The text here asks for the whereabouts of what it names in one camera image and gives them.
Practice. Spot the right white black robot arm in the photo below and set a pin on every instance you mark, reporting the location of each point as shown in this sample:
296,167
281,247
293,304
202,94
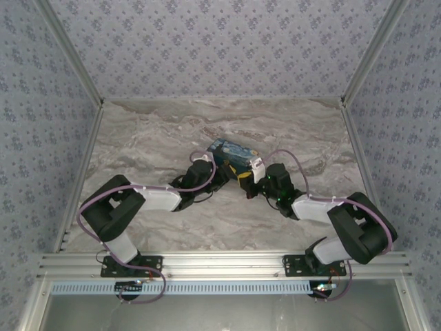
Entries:
358,224

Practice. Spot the aluminium frame post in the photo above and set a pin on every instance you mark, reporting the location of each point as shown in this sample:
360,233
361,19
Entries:
373,51
70,55

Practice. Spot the aluminium table side rail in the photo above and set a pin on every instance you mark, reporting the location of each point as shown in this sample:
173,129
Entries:
360,155
81,172

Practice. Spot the small black electronics board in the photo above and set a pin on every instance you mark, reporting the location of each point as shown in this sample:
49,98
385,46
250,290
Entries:
129,289
322,289

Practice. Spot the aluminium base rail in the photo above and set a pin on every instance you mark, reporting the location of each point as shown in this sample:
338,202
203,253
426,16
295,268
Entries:
224,263

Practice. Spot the black mounting plate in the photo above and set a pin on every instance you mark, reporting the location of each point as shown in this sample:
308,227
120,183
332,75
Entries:
151,265
294,265

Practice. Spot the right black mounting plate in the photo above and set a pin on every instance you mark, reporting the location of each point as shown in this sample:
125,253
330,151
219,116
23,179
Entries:
294,265

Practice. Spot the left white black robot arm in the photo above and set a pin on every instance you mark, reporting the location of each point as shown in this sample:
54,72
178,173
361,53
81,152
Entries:
113,207

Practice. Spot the starry night print box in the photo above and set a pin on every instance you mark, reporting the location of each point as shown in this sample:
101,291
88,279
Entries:
234,155

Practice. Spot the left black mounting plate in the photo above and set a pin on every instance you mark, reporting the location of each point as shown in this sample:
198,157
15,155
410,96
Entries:
151,265

